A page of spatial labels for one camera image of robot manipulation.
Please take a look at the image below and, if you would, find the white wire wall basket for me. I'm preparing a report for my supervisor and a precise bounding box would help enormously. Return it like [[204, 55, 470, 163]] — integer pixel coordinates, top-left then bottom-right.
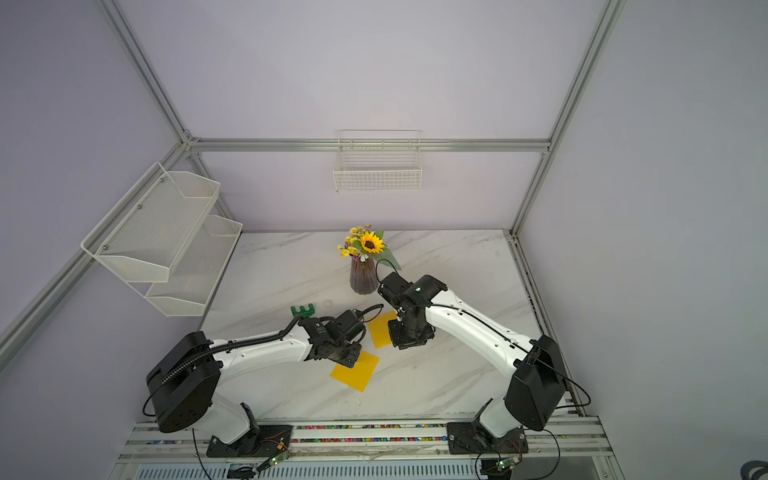
[[333, 129, 423, 193]]

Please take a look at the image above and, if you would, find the green toy rake wooden handle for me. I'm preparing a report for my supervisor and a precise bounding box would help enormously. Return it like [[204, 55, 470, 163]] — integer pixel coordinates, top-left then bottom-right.
[[290, 303, 316, 318]]

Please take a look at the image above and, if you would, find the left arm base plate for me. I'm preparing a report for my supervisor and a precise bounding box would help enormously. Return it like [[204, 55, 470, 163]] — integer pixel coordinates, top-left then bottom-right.
[[206, 424, 294, 458]]

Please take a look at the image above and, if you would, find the white two-tier mesh shelf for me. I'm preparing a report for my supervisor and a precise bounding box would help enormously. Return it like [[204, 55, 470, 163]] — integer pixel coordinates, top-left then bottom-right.
[[81, 163, 243, 317]]

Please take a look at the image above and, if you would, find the yellow envelope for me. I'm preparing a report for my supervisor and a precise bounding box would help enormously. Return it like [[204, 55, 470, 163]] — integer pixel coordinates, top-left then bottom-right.
[[367, 311, 397, 349], [330, 351, 380, 392]]

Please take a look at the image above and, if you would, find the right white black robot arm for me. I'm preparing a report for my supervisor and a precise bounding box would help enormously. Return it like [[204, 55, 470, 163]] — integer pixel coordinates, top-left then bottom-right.
[[378, 272, 568, 438]]

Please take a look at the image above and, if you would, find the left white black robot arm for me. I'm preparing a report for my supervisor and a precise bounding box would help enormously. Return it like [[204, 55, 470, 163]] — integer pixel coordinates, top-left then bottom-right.
[[145, 309, 366, 457]]

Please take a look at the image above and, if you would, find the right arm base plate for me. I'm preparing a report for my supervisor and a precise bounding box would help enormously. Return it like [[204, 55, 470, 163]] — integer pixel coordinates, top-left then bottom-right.
[[446, 421, 529, 455]]

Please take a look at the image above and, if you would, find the sunflower bouquet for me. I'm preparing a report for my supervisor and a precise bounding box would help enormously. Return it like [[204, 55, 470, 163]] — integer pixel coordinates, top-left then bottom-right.
[[337, 225, 402, 270]]

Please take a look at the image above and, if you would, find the brown ribbed vase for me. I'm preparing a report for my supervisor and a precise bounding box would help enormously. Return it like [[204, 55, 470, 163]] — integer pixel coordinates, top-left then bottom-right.
[[349, 257, 379, 295]]

